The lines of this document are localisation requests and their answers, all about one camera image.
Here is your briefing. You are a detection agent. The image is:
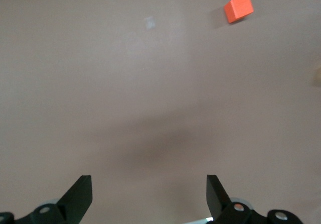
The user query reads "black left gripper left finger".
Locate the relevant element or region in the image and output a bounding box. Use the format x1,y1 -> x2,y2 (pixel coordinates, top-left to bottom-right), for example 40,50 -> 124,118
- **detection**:
15,175 -> 93,224

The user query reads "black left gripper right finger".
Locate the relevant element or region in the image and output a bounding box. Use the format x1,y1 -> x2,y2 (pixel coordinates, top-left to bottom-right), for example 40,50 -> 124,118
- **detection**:
206,175 -> 268,224

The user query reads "yellow cube block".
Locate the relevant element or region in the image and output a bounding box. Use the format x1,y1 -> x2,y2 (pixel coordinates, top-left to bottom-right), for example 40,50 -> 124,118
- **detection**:
311,67 -> 321,87

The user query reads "orange cube block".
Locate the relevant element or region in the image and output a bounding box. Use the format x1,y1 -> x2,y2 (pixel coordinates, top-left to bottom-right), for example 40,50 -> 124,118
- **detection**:
224,0 -> 254,24

